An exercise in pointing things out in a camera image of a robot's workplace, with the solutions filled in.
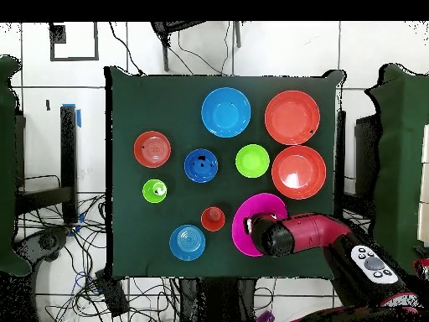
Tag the large light blue bowl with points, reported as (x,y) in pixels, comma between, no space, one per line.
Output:
(226,112)

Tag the orange cup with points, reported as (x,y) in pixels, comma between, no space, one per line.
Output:
(212,218)

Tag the small orange bowl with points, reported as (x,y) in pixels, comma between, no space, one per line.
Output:
(152,149)

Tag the dark blue bowl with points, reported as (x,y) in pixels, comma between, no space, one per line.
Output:
(201,175)

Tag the small light blue bowl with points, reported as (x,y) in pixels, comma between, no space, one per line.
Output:
(187,242)

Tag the purple object on floor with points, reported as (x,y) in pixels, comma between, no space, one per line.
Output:
(265,317)

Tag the large orange bowl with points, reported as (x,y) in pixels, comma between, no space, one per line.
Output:
(292,117)
(298,172)

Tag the large pink bowl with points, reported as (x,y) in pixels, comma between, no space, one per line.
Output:
(258,204)

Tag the green cup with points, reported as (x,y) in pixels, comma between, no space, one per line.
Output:
(149,193)

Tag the black table frame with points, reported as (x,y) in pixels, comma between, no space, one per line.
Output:
(68,151)
(367,151)

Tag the black power strip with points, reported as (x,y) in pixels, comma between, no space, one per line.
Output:
(112,295)

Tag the green bowl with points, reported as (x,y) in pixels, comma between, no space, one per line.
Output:
(252,161)

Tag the grey pedestal foot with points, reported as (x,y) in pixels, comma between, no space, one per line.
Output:
(47,241)

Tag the dark green table cloth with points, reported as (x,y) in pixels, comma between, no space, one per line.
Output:
(167,110)

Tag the green cloth on side table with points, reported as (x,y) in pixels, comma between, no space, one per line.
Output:
(402,167)
(6,167)

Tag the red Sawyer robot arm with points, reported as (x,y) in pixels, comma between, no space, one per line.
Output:
(311,231)

